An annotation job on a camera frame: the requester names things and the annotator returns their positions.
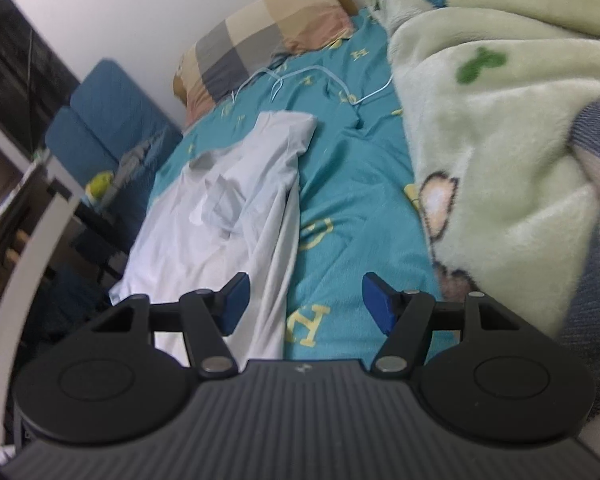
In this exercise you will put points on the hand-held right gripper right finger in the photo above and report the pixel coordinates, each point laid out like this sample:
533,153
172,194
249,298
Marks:
377,305

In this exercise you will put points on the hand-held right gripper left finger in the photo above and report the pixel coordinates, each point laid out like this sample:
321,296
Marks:
235,305

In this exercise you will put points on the white shirt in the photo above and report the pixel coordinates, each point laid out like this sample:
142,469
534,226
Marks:
230,210

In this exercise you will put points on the teal printed bed sheet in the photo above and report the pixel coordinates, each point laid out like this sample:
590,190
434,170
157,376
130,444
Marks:
360,185

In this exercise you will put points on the dark wooden chair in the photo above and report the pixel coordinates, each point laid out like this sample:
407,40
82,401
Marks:
105,220

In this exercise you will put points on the dark blue stool cover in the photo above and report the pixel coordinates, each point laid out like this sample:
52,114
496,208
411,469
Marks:
70,300

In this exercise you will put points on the grey cloth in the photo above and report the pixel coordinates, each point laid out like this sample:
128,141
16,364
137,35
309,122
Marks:
140,155

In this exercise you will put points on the green plush toy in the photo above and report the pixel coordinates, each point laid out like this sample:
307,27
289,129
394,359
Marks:
100,185

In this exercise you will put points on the green printed fleece blanket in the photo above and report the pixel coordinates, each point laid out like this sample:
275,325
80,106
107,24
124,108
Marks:
505,135

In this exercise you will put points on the white wooden desk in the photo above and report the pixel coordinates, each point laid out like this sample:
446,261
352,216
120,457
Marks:
25,270

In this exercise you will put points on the plaid pillow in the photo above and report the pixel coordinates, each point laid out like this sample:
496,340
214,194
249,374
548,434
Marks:
260,30

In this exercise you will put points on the dark window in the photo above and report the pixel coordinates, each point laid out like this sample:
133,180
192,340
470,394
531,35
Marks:
10,35

